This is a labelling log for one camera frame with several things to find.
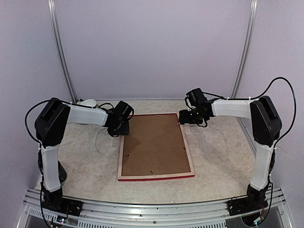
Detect aluminium front rail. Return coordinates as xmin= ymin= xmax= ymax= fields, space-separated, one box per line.
xmin=15 ymin=187 xmax=293 ymax=228

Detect aluminium post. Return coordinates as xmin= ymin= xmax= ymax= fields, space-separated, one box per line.
xmin=47 ymin=0 xmax=77 ymax=102
xmin=231 ymin=0 xmax=258 ymax=98

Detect orange white bowl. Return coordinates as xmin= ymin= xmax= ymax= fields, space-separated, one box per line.
xmin=79 ymin=99 xmax=97 ymax=108

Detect brown cardboard backing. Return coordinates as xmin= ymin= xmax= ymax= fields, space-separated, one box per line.
xmin=121 ymin=114 xmax=192 ymax=178

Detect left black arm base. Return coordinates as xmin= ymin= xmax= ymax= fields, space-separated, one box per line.
xmin=41 ymin=185 xmax=83 ymax=217

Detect black cylindrical cup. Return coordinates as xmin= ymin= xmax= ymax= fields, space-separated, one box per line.
xmin=58 ymin=161 xmax=67 ymax=183

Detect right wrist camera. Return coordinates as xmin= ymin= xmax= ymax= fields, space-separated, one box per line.
xmin=185 ymin=88 xmax=207 ymax=109

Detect right aluminium post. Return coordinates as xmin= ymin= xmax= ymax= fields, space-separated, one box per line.
xmin=231 ymin=0 xmax=258 ymax=98

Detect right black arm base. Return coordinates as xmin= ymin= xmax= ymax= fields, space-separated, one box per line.
xmin=227 ymin=184 xmax=269 ymax=216

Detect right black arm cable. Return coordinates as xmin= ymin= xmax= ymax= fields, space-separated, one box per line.
xmin=204 ymin=77 xmax=297 ymax=145

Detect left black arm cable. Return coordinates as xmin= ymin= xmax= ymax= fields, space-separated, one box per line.
xmin=25 ymin=99 xmax=52 ymax=143

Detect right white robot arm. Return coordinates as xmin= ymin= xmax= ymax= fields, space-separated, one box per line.
xmin=179 ymin=96 xmax=282 ymax=190

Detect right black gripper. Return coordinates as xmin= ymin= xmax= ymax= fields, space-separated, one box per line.
xmin=179 ymin=107 xmax=206 ymax=124

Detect left aluminium post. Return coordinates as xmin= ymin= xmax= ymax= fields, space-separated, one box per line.
xmin=47 ymin=0 xmax=77 ymax=102

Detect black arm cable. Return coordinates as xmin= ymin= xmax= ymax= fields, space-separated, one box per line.
xmin=25 ymin=99 xmax=52 ymax=143
xmin=204 ymin=77 xmax=297 ymax=145

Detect wooden red picture frame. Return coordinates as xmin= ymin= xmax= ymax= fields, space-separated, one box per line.
xmin=118 ymin=113 xmax=196 ymax=182

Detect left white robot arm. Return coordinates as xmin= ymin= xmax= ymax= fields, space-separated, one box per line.
xmin=34 ymin=98 xmax=134 ymax=192

